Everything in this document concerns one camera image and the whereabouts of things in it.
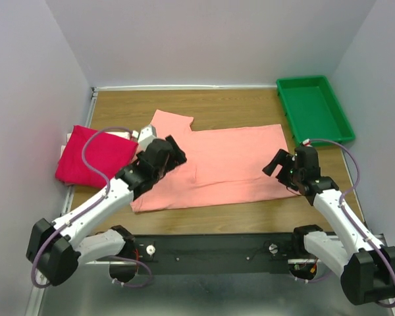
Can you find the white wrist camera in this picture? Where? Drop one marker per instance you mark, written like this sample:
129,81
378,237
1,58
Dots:
144,137
307,143

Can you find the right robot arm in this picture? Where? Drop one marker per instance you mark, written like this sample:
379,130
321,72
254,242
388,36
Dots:
364,265

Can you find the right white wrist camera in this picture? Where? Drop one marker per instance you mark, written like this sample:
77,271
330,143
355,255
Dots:
307,143

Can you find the aluminium frame rail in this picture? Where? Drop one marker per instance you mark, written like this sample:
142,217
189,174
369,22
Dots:
53,258

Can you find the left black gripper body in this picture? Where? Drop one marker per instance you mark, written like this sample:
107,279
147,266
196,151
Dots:
156,176

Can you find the green plastic tray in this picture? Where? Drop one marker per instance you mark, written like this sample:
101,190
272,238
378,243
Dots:
313,110

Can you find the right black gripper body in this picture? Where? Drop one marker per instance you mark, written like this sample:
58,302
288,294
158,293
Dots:
297,175

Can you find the folded white t-shirt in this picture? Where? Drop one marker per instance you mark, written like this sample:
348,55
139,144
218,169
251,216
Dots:
124,135

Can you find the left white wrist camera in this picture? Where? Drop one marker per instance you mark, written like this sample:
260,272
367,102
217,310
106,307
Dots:
144,137

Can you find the folded red t-shirt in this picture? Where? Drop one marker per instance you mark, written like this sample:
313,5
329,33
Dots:
106,153

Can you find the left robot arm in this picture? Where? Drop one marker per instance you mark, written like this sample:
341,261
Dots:
93,212

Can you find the salmon pink t-shirt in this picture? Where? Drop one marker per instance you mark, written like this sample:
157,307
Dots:
224,166

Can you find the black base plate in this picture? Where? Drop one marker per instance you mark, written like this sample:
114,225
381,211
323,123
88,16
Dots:
214,254

